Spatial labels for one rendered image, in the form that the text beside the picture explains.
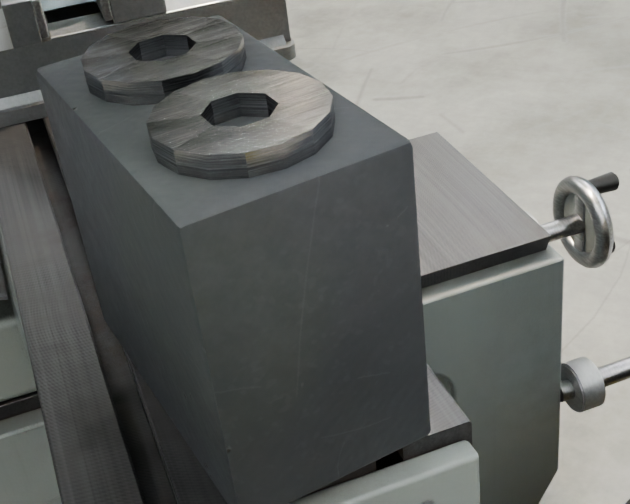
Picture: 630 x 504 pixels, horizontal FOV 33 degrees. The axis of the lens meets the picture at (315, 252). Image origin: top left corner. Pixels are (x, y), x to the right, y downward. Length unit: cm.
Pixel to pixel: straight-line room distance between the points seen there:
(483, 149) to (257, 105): 227
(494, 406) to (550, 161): 157
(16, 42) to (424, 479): 60
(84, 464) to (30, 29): 51
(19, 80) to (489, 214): 51
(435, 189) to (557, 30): 230
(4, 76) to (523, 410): 67
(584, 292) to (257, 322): 179
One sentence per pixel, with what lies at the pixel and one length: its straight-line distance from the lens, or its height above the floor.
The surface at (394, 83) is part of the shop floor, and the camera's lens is 317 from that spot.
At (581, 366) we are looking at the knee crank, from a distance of 125.
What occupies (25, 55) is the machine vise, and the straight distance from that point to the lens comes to 103.
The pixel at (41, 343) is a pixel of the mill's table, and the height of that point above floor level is 92.
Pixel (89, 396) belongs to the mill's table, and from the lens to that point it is 67.
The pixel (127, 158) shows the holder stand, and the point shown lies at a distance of 51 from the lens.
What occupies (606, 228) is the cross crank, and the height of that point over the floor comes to 64.
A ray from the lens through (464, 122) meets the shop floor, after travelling 292.
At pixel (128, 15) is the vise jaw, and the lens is 102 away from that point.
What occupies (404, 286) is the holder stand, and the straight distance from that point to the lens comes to 53.
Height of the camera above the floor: 133
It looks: 33 degrees down
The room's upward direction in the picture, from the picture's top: 7 degrees counter-clockwise
